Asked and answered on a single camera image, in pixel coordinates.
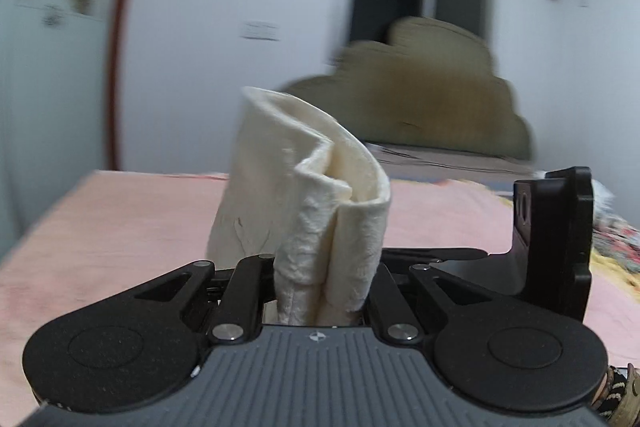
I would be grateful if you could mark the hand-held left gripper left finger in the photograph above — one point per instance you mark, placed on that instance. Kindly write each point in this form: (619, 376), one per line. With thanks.
(244, 292)

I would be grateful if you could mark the olive padded headboard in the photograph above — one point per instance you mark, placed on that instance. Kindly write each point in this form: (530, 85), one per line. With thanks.
(430, 97)

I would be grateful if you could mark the brown wooden wardrobe frame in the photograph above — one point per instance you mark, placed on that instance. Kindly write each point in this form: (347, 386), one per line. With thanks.
(118, 57)

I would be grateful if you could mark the pale sliding-door wardrobe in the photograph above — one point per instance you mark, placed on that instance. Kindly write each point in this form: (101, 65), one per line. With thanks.
(50, 57)

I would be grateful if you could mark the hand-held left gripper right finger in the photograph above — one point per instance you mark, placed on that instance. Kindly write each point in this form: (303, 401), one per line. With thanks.
(390, 302)

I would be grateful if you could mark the white wall socket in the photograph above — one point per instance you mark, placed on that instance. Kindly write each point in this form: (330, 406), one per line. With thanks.
(252, 31)
(270, 32)

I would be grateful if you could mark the white pants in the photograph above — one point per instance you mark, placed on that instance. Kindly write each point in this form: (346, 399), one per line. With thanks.
(305, 207)

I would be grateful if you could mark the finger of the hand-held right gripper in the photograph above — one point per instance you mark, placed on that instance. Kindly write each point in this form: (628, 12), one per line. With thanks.
(435, 254)

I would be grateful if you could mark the floral blanket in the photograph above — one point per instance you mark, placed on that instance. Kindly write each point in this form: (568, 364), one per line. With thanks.
(617, 232)

